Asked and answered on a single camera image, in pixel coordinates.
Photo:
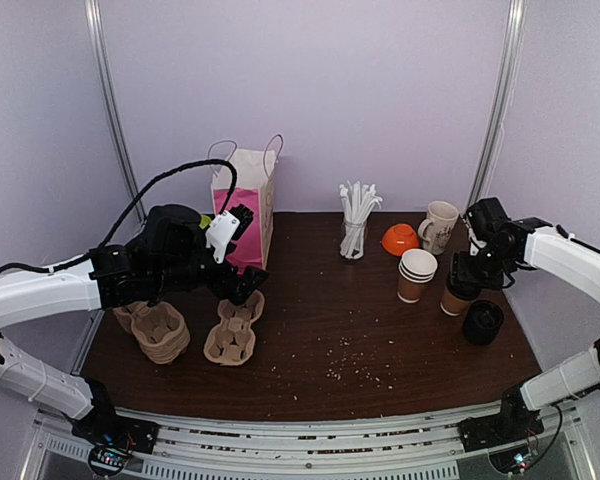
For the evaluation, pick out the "aluminium frame post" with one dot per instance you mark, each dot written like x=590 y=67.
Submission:
x=98 y=42
x=503 y=94

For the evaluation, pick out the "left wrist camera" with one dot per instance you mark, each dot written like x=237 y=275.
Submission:
x=226 y=228

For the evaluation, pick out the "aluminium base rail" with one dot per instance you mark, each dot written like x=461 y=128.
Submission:
x=419 y=446

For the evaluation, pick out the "orange plastic bowl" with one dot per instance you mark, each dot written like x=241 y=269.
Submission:
x=400 y=238

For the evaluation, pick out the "single brown paper cup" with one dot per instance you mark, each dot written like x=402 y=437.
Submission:
x=456 y=298

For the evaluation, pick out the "aluminium frame post right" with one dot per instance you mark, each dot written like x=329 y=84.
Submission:
x=503 y=94

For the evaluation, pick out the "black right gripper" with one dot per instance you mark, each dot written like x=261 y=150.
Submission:
x=466 y=269

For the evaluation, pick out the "stack of black cup lids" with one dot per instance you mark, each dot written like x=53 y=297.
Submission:
x=482 y=323

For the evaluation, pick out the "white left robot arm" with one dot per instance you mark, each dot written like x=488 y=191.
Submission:
x=101 y=280

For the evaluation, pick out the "stack of brown paper cups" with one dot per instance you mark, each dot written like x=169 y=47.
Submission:
x=417 y=268

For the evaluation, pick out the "single pulp cup carrier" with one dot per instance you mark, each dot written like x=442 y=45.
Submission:
x=231 y=342

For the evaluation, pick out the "stack of pulp cup carriers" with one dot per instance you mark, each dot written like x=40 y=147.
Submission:
x=160 y=330

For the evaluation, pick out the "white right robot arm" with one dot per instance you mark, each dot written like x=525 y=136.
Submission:
x=553 y=280

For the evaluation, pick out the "green plastic bowl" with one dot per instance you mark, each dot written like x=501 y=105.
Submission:
x=205 y=221

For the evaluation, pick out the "aluminium frame post left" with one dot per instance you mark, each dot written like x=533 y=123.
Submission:
x=98 y=42

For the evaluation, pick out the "white ceramic mug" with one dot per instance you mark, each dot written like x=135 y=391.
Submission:
x=436 y=229

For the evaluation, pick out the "white pink paper bag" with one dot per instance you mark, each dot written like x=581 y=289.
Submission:
x=255 y=190

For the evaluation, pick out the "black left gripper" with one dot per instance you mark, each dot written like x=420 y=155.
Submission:
x=243 y=285

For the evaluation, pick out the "glass jar of straws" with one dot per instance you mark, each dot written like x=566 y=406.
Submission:
x=358 y=201

